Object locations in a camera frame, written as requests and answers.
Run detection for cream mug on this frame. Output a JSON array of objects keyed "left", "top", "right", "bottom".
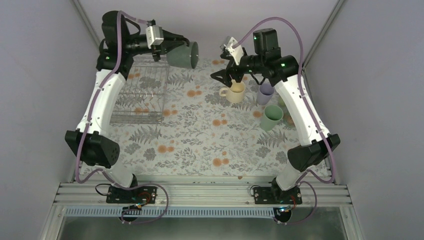
[{"left": 218, "top": 79, "right": 246, "bottom": 104}]

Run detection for dark grey-green mug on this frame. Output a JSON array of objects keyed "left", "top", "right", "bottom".
[{"left": 166, "top": 41, "right": 199, "bottom": 70}]

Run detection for lilac cup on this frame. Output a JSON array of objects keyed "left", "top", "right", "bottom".
[{"left": 256, "top": 82, "right": 275, "bottom": 106}]

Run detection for mint green cup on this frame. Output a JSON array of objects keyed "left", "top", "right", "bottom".
[{"left": 259, "top": 104, "right": 284, "bottom": 131}]

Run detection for floral patterned mug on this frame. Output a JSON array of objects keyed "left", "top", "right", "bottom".
[{"left": 282, "top": 112, "right": 296, "bottom": 129}]

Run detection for yellow-green mug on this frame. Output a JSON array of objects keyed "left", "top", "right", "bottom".
[{"left": 277, "top": 97, "right": 286, "bottom": 107}]

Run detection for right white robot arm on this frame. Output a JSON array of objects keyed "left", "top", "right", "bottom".
[{"left": 210, "top": 28, "right": 341, "bottom": 204}]

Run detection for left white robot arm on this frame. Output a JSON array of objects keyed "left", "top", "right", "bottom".
[{"left": 65, "top": 10, "right": 199, "bottom": 203}]

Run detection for floral tablecloth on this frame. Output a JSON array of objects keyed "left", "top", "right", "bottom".
[{"left": 109, "top": 58, "right": 300, "bottom": 176}]

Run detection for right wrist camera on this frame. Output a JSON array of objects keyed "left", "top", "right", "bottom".
[{"left": 220, "top": 36, "right": 244, "bottom": 66}]

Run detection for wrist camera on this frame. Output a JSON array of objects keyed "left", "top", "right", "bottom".
[
  {"left": 220, "top": 36, "right": 244, "bottom": 66},
  {"left": 145, "top": 20, "right": 165, "bottom": 49}
]

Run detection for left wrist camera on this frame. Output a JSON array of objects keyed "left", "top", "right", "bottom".
[{"left": 145, "top": 20, "right": 165, "bottom": 49}]

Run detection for wire dish rack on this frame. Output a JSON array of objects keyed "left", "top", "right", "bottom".
[{"left": 110, "top": 55, "right": 170, "bottom": 125}]

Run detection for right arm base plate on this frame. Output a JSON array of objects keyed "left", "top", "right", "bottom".
[{"left": 250, "top": 185, "right": 303, "bottom": 205}]

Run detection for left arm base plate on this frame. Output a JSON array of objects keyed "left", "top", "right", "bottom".
[{"left": 105, "top": 186, "right": 158, "bottom": 205}]

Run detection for aluminium rail frame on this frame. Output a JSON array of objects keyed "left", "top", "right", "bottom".
[{"left": 41, "top": 175, "right": 363, "bottom": 240}]

